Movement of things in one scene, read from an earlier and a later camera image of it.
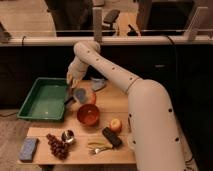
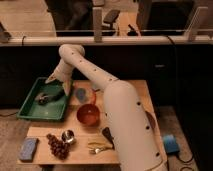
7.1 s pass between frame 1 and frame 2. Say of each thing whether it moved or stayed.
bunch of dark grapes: stayed
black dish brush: moved
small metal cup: stayed
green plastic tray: stayed
